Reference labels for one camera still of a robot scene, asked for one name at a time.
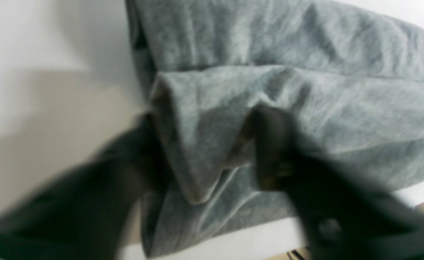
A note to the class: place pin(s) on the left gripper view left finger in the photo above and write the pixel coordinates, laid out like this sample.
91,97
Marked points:
82,215

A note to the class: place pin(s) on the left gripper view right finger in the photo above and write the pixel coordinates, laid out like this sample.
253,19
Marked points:
344,216

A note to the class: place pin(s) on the grey T-shirt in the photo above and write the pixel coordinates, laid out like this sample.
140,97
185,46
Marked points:
353,81

